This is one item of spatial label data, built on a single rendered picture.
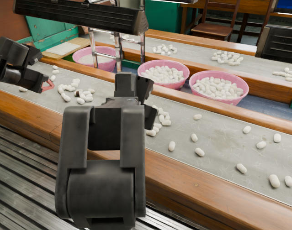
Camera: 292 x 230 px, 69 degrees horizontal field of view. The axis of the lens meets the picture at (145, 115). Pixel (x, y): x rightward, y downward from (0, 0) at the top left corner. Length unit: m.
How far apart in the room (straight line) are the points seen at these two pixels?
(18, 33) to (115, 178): 1.22
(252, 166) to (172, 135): 0.27
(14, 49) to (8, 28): 0.63
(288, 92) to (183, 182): 0.75
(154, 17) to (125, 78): 3.18
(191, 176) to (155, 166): 0.11
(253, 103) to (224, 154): 0.47
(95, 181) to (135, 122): 0.07
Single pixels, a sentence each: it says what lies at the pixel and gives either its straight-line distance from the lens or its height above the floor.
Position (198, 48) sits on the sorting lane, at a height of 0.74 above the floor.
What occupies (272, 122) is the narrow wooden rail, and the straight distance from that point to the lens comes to 0.90.
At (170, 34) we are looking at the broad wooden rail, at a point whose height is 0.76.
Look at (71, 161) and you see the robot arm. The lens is 0.24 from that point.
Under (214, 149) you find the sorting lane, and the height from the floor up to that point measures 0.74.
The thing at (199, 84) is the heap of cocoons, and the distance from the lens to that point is 1.08.
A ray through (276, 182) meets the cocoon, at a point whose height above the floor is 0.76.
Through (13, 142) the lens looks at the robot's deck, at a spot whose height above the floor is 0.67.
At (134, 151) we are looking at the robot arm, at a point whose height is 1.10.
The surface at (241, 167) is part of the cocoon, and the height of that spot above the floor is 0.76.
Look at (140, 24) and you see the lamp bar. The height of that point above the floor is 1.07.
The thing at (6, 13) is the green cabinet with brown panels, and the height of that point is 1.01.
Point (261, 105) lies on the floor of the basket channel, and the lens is 1.15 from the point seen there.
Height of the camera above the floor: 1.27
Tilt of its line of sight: 39 degrees down
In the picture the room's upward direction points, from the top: straight up
